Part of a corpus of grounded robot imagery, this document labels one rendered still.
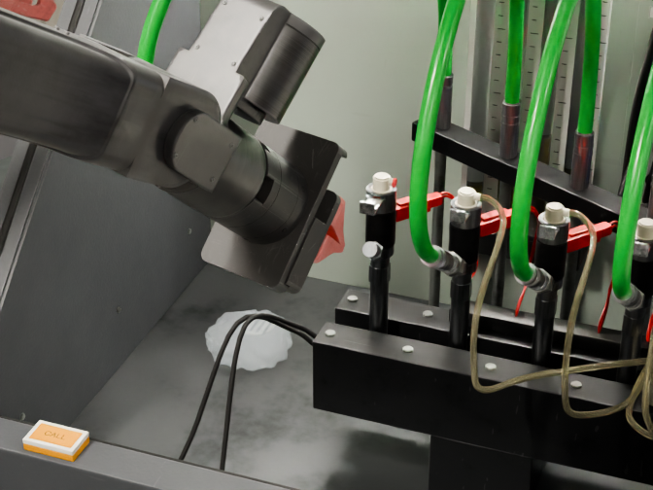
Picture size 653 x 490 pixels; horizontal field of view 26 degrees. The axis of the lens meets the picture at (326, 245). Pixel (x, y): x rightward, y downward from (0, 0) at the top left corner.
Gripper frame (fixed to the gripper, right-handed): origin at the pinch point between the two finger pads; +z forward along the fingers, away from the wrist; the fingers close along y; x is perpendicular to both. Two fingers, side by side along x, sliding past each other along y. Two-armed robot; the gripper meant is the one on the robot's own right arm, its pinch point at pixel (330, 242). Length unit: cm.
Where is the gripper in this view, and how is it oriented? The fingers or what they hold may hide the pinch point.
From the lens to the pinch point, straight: 99.0
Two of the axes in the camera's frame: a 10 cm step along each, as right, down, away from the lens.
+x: -8.0, -3.0, 5.2
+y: 4.1, -9.1, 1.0
